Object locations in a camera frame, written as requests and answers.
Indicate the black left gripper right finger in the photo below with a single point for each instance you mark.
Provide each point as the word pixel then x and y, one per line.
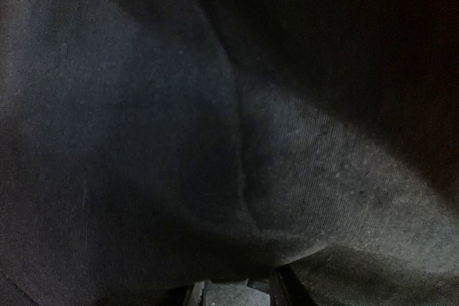
pixel 286 289

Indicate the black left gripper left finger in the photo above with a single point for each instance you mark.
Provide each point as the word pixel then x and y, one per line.
pixel 195 295

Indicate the black long sleeve shirt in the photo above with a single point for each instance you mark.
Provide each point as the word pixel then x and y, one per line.
pixel 147 145

